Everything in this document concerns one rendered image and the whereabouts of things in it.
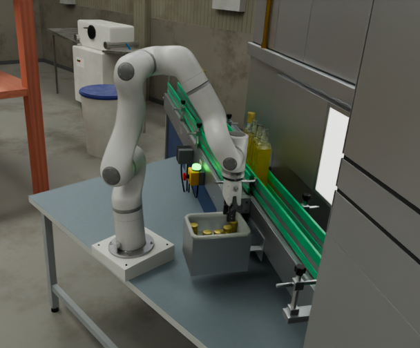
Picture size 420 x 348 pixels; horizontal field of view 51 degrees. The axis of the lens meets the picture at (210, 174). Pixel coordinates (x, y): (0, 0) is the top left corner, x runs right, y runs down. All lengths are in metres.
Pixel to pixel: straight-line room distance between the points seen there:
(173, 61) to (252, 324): 0.94
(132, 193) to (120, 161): 0.17
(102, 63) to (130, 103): 4.66
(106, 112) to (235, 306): 3.39
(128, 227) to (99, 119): 3.11
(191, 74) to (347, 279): 0.89
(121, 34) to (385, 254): 5.76
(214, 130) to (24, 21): 2.38
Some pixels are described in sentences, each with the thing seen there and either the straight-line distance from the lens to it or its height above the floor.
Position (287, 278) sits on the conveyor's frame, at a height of 0.96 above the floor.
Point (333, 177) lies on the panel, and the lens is 1.54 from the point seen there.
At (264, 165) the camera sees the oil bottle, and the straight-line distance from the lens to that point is 1.80.
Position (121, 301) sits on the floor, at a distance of 2.87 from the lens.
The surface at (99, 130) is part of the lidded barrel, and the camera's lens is 4.83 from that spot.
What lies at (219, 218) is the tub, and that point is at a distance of 1.73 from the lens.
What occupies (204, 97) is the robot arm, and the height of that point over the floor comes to 1.49.
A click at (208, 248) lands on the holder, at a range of 1.60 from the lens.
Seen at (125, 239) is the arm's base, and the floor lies 0.87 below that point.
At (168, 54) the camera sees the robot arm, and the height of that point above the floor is 1.61.
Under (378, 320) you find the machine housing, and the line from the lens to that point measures 0.77.
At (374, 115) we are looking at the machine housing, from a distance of 0.73.
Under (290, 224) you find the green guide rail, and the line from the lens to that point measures 1.47.
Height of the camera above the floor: 1.83
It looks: 23 degrees down
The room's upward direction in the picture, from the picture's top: 4 degrees clockwise
